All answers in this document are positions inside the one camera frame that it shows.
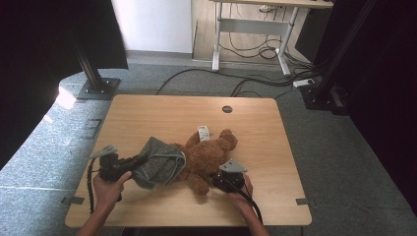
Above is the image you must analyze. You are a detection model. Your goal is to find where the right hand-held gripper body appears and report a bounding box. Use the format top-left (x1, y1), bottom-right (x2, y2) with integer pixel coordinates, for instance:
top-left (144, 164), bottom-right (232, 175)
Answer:
top-left (213, 158), bottom-right (248, 194)

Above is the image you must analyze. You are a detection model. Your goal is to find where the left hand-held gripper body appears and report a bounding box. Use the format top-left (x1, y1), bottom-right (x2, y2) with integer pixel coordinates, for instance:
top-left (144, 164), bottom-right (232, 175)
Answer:
top-left (89, 145), bottom-right (134, 182)

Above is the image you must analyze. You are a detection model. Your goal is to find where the brown plush teddy bear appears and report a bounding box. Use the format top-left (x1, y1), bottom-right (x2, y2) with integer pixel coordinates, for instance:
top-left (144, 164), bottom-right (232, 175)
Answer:
top-left (170, 128), bottom-right (239, 197)

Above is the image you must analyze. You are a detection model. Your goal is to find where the gray cloth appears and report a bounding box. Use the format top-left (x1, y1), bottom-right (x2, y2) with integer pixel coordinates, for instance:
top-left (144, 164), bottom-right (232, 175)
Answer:
top-left (131, 136), bottom-right (188, 191)

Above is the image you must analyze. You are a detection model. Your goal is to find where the white paper hang tag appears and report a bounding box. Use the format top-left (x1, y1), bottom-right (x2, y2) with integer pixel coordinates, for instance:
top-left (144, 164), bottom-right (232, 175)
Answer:
top-left (197, 125), bottom-right (211, 143)

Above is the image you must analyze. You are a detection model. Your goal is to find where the person's right hand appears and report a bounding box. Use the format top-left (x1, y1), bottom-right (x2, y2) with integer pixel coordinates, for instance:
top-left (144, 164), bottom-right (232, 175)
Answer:
top-left (227, 173), bottom-right (255, 211)

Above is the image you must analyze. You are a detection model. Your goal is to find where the person's left hand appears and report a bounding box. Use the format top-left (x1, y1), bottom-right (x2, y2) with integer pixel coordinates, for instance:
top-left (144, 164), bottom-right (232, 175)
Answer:
top-left (92, 170), bottom-right (133, 211)

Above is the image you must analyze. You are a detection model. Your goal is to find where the black metal stand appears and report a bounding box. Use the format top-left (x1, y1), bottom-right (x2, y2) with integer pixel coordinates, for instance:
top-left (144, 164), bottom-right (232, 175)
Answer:
top-left (299, 0), bottom-right (379, 116)
top-left (69, 29), bottom-right (122, 101)

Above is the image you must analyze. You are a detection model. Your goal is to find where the white power strip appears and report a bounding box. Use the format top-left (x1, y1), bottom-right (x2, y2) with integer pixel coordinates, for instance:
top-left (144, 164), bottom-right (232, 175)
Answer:
top-left (292, 78), bottom-right (316, 89)

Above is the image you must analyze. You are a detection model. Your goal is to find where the black curtain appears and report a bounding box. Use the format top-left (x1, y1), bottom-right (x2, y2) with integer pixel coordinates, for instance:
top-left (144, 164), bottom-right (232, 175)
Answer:
top-left (0, 0), bottom-right (130, 171)
top-left (314, 0), bottom-right (417, 211)

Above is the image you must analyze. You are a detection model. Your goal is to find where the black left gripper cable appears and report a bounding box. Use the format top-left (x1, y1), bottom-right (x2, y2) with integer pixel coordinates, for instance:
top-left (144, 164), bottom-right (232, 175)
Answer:
top-left (86, 156), bottom-right (103, 214)

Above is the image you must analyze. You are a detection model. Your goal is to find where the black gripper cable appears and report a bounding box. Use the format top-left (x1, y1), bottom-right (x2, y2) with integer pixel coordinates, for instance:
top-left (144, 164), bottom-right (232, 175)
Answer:
top-left (225, 176), bottom-right (265, 225)
top-left (86, 156), bottom-right (103, 214)

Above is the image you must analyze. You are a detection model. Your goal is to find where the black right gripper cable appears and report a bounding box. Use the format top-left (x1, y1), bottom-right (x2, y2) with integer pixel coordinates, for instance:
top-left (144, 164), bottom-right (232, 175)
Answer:
top-left (225, 176), bottom-right (265, 225)

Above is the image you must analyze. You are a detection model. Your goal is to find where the gray table edge bracket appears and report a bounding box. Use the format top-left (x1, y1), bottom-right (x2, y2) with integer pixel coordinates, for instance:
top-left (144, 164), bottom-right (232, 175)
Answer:
top-left (61, 196), bottom-right (86, 207)

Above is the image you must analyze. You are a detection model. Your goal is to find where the long black floor cable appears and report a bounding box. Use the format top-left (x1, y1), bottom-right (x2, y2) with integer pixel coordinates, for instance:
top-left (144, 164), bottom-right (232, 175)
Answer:
top-left (154, 67), bottom-right (317, 98)

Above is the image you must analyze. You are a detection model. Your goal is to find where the black cable bundle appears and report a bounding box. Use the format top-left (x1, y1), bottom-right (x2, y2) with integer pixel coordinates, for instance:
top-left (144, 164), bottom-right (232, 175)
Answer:
top-left (218, 31), bottom-right (287, 61)

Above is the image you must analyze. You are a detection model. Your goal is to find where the white frame desk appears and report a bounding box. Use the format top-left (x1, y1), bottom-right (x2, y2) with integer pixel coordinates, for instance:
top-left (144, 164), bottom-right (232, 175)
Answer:
top-left (209, 0), bottom-right (334, 78)

